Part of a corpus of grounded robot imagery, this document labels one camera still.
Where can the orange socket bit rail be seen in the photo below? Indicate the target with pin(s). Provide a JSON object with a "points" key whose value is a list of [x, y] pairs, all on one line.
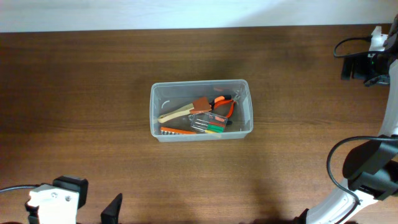
{"points": [[172, 131]]}

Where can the right white camera box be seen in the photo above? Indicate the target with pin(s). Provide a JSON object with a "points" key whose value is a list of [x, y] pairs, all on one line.
{"points": [[377, 41]]}

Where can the orange scraper wooden handle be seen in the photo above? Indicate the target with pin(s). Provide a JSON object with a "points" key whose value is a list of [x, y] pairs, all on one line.
{"points": [[200, 105]]}

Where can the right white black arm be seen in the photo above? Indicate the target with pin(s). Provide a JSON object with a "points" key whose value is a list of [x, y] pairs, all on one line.
{"points": [[369, 170]]}

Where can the white camera box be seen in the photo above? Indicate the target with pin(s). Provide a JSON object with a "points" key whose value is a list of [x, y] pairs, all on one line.
{"points": [[52, 205], [377, 41]]}

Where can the clear plastic container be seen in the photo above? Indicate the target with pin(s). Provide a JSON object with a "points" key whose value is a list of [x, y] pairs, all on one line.
{"points": [[168, 97]]}

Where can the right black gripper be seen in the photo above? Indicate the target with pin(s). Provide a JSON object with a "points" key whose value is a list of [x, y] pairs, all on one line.
{"points": [[357, 71]]}

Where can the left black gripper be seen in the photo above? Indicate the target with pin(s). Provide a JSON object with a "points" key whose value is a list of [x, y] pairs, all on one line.
{"points": [[115, 211]]}

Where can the small red handled pliers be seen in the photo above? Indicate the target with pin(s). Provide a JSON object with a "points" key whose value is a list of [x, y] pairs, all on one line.
{"points": [[225, 100]]}

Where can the clear box coloured tubes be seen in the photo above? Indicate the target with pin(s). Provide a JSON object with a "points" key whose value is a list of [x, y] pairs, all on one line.
{"points": [[208, 123]]}

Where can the left white camera box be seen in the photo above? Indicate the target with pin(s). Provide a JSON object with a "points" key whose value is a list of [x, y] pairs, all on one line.
{"points": [[52, 205]]}

